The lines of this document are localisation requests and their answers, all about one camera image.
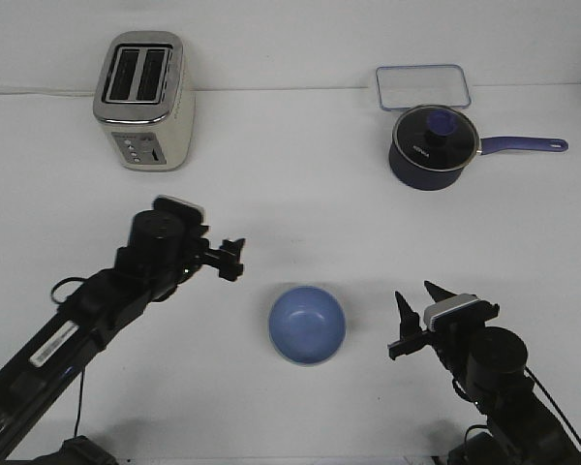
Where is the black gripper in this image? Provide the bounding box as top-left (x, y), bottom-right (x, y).
top-left (125, 208), bottom-right (246, 291)
top-left (387, 280), bottom-right (528, 388)

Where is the blue bowl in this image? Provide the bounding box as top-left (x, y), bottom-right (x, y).
top-left (268, 286), bottom-right (347, 365)

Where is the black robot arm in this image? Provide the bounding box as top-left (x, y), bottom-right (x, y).
top-left (0, 208), bottom-right (245, 461)
top-left (388, 281), bottom-right (581, 464)

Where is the dark blue saucepan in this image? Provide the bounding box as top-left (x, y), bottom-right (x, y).
top-left (388, 137), bottom-right (568, 191)

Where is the glass pot lid blue knob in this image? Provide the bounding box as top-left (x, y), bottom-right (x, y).
top-left (392, 105), bottom-right (480, 171)

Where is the silver two-slot toaster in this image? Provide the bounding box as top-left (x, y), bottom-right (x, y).
top-left (93, 31), bottom-right (196, 171)

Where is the clear container lid blue rim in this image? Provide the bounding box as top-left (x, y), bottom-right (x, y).
top-left (375, 64), bottom-right (472, 111)

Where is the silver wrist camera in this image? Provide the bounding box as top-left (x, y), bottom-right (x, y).
top-left (423, 294), bottom-right (500, 332)
top-left (152, 195), bottom-right (204, 225)

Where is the white toaster power cord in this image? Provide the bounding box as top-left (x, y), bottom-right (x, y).
top-left (0, 86), bottom-right (98, 98)

